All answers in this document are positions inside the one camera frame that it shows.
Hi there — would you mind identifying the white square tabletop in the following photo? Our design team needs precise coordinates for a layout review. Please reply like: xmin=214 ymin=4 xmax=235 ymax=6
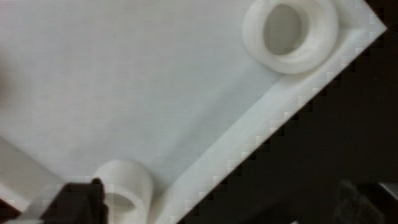
xmin=0 ymin=0 xmax=385 ymax=224

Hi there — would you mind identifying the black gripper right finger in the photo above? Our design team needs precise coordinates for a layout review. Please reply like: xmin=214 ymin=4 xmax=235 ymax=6
xmin=333 ymin=180 xmax=398 ymax=224

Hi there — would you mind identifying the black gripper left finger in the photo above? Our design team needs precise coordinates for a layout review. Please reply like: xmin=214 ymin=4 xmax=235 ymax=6
xmin=40 ymin=178 xmax=108 ymax=224

